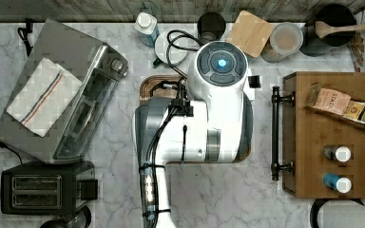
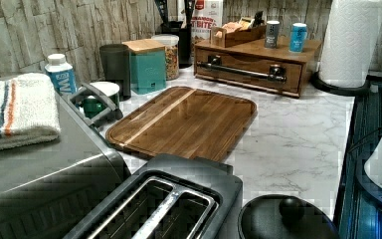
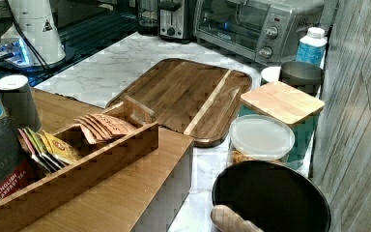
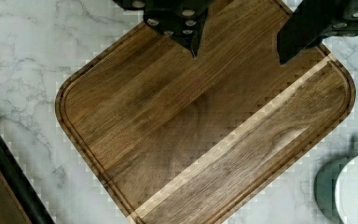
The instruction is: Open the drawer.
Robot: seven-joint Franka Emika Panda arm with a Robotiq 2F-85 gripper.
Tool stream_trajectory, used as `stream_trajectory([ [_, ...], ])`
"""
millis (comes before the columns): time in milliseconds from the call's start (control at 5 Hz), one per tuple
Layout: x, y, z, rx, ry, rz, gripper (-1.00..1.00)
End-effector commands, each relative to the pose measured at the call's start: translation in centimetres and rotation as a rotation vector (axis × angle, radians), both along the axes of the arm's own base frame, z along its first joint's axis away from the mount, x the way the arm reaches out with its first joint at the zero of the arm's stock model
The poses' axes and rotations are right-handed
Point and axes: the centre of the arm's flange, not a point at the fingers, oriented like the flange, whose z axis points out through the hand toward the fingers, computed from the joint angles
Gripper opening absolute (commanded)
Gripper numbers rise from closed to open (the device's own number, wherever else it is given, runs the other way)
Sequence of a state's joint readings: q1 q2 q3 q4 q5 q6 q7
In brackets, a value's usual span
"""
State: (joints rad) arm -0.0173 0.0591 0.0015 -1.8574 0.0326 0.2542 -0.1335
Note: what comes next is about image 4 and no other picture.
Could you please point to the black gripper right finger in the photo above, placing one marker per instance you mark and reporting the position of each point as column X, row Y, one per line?
column 312, row 22

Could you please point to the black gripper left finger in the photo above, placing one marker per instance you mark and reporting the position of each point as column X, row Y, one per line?
column 181, row 20

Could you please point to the wooden cutting board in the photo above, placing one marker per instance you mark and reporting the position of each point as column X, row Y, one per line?
column 182, row 139

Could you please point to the green mug white lid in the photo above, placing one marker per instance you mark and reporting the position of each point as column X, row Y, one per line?
column 336, row 190

